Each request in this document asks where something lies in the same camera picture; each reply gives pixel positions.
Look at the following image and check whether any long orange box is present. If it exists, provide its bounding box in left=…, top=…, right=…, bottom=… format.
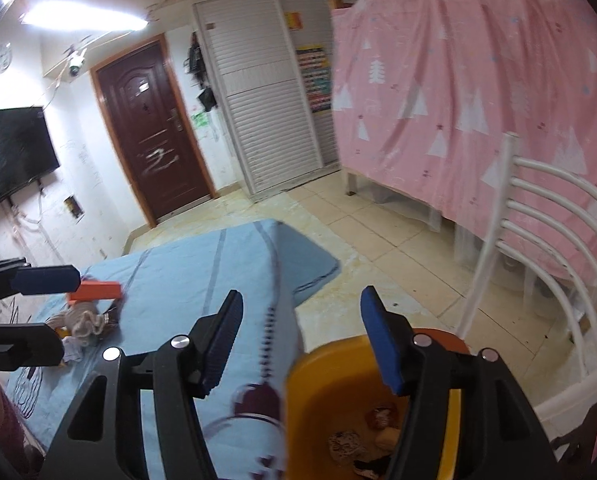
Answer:
left=67, top=281, right=123, bottom=302

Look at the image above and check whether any red sleeved forearm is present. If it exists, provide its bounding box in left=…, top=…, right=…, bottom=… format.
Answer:
left=0, top=385, right=29, bottom=477

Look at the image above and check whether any orange plastic trash bin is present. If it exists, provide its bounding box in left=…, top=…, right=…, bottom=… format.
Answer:
left=283, top=327, right=472, bottom=480

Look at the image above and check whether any white ribbed sock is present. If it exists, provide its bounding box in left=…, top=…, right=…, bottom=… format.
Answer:
left=46, top=301, right=118, bottom=347

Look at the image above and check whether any white metal chair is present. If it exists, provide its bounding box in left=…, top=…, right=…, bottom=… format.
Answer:
left=455, top=132, right=597, bottom=422

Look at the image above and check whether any light blue bed sheet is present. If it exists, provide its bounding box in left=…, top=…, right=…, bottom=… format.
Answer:
left=7, top=219, right=340, bottom=479

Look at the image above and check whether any dark brown door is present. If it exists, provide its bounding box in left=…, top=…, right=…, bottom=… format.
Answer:
left=90, top=34, right=217, bottom=228

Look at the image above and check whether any ceiling light fixture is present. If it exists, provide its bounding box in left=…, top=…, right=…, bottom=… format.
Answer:
left=20, top=0, right=148, bottom=32

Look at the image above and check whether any black hanging bag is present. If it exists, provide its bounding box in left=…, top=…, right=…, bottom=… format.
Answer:
left=188, top=32, right=217, bottom=113

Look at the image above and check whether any pink tree-pattern curtain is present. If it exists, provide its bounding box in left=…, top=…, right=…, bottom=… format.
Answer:
left=332, top=0, right=597, bottom=261

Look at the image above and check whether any white louvered wardrobe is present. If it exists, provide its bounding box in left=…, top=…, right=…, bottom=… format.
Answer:
left=195, top=0, right=339, bottom=200

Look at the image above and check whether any wall socket plate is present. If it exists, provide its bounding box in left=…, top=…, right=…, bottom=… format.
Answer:
left=64, top=195, right=84, bottom=220

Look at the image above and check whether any wall-mounted black television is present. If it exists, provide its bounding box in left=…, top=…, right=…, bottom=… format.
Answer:
left=0, top=106, right=60, bottom=203

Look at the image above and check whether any round wall clock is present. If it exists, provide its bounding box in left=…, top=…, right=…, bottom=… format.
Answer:
left=0, top=41, right=13, bottom=74

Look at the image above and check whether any white security camera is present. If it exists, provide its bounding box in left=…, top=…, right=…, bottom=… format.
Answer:
left=67, top=49, right=86, bottom=77

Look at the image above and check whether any colourful wall poster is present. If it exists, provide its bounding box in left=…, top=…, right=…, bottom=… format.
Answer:
left=296, top=44, right=331, bottom=113

